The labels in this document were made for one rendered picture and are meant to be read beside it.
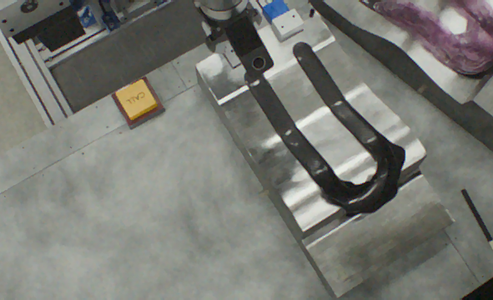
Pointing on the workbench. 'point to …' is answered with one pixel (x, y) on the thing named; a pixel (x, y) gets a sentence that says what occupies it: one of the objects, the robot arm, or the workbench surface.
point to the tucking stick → (480, 222)
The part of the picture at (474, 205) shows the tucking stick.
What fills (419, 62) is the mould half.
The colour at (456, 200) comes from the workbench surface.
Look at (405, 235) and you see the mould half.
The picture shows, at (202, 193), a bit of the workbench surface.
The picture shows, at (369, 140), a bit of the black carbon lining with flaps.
